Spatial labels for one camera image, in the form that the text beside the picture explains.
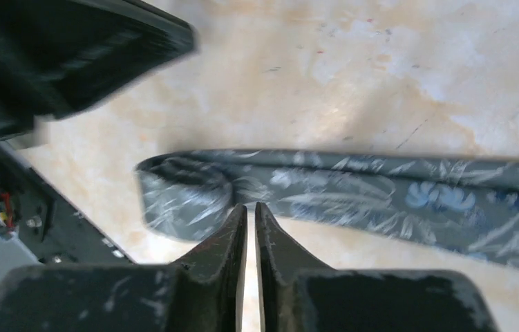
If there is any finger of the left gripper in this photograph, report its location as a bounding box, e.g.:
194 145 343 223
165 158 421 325
0 1 195 124

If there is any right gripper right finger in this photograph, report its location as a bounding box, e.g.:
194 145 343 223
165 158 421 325
255 203 498 331

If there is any grey floral tie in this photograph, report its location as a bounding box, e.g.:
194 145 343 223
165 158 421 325
135 149 519 269

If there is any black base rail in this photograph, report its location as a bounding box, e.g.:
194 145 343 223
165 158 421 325
0 138 132 264

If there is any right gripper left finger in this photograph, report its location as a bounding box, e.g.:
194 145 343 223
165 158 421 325
0 205 247 331

